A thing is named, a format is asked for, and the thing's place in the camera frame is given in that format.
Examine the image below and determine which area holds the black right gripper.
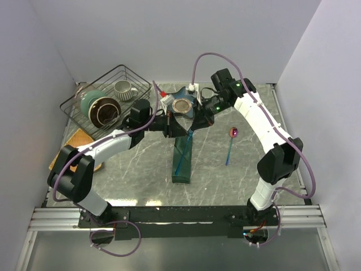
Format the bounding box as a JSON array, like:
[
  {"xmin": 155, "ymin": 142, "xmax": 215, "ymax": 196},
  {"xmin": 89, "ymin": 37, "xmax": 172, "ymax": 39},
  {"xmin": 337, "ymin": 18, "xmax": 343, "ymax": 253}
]
[{"xmin": 190, "ymin": 95, "xmax": 231, "ymax": 132}]

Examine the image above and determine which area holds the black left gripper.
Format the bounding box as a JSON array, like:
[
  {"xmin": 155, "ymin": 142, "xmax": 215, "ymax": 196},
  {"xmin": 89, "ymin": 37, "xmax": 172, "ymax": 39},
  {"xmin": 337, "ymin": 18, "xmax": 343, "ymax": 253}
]
[{"xmin": 142, "ymin": 110, "xmax": 190, "ymax": 138}]

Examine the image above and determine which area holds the blue metal fork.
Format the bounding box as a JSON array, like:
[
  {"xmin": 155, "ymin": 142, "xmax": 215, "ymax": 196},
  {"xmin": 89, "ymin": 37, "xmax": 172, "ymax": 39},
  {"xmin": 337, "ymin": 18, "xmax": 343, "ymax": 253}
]
[{"xmin": 174, "ymin": 128, "xmax": 195, "ymax": 176}]

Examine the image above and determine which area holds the dark green cloth napkin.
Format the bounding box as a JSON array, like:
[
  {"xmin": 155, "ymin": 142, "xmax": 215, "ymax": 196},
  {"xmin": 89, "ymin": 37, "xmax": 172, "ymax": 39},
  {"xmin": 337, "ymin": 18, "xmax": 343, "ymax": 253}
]
[{"xmin": 170, "ymin": 137, "xmax": 193, "ymax": 185}]

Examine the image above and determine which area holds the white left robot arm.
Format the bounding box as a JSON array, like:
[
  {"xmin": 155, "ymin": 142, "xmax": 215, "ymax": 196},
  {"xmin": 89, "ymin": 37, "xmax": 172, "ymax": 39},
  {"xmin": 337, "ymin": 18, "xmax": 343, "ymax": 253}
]
[{"xmin": 47, "ymin": 99, "xmax": 188, "ymax": 227}]

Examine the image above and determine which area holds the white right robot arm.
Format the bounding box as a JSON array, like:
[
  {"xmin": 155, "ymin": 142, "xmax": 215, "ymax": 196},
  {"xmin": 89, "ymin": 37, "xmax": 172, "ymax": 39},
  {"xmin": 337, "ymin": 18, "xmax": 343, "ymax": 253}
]
[{"xmin": 191, "ymin": 68, "xmax": 303, "ymax": 225}]

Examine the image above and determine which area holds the blue star-shaped ceramic dish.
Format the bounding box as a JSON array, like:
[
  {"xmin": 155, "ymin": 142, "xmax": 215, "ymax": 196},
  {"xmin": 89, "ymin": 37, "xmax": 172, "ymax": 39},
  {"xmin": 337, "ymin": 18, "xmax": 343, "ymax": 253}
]
[{"xmin": 164, "ymin": 86, "xmax": 196, "ymax": 119}]

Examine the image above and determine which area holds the iridescent rainbow metal spoon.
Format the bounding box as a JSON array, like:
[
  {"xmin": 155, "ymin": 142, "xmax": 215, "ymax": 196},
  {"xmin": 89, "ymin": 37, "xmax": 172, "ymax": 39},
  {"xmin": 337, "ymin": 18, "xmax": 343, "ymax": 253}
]
[{"xmin": 225, "ymin": 127, "xmax": 238, "ymax": 166}]

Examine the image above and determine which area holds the striped grey ceramic mug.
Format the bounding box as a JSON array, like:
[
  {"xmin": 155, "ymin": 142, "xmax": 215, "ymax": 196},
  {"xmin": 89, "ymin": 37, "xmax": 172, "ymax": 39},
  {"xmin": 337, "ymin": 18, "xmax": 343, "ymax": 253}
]
[{"xmin": 113, "ymin": 80, "xmax": 138, "ymax": 102}]

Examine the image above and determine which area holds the dark brown ceramic bowl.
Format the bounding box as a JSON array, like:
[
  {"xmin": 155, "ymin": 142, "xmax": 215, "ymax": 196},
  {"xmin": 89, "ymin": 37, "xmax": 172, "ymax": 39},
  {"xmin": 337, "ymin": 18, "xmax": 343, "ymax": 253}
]
[{"xmin": 88, "ymin": 97, "xmax": 121, "ymax": 128}]

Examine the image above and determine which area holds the green ceramic bowl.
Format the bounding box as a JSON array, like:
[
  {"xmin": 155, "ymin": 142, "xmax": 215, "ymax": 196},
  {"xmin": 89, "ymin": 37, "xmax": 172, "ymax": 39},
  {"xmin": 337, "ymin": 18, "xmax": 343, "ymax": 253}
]
[{"xmin": 80, "ymin": 90, "xmax": 107, "ymax": 117}]

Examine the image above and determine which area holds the clear glass jar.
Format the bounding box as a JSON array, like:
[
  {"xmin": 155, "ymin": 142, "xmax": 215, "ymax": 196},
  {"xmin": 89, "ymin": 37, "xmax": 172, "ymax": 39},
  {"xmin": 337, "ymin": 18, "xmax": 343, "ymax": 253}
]
[{"xmin": 73, "ymin": 82, "xmax": 92, "ymax": 111}]

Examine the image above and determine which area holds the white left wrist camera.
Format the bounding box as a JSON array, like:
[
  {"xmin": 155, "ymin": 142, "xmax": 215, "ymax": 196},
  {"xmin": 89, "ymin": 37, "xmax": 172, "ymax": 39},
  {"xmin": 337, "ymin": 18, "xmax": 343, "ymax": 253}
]
[{"xmin": 160, "ymin": 91, "xmax": 175, "ymax": 112}]

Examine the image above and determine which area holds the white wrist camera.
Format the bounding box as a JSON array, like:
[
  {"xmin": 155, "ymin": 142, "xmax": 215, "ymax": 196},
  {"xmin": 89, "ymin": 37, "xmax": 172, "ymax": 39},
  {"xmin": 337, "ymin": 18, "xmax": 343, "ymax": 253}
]
[
  {"xmin": 160, "ymin": 91, "xmax": 175, "ymax": 112},
  {"xmin": 187, "ymin": 83, "xmax": 202, "ymax": 104}
]

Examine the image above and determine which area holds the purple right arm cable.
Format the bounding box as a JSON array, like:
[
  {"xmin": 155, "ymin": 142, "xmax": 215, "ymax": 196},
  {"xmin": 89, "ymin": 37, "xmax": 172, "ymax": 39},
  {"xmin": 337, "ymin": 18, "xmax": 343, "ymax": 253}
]
[{"xmin": 191, "ymin": 52, "xmax": 316, "ymax": 251}]

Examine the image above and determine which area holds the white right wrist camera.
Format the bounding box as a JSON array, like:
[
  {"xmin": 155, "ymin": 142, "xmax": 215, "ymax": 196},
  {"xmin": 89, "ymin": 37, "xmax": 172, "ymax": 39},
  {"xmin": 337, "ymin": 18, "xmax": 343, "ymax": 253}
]
[{"xmin": 187, "ymin": 83, "xmax": 202, "ymax": 104}]

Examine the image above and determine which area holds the black wire dish rack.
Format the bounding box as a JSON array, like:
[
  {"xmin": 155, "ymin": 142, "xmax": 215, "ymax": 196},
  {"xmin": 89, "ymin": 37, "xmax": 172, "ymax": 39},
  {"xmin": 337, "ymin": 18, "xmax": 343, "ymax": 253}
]
[{"xmin": 60, "ymin": 64, "xmax": 151, "ymax": 140}]

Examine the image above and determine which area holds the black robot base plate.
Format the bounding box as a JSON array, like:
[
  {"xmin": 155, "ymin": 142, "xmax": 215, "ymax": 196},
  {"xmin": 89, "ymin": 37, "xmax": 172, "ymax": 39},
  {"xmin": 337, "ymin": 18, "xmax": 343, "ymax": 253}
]
[{"xmin": 78, "ymin": 206, "xmax": 279, "ymax": 241}]

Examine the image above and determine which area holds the aluminium frame rail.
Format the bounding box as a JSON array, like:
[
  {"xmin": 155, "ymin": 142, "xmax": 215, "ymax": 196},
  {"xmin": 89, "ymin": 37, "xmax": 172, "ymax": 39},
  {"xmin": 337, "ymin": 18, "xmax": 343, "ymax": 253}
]
[{"xmin": 279, "ymin": 205, "xmax": 326, "ymax": 229}]

